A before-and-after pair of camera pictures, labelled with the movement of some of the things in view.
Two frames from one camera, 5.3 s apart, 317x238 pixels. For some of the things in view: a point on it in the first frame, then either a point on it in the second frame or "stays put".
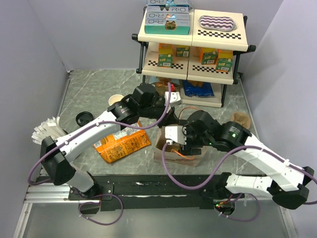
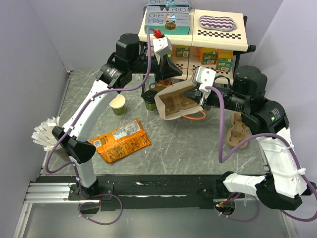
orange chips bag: x=122 y=143 stays put
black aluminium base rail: x=133 y=192 stays put
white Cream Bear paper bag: x=172 y=154 to x=173 y=103
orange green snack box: x=183 y=51 stays put
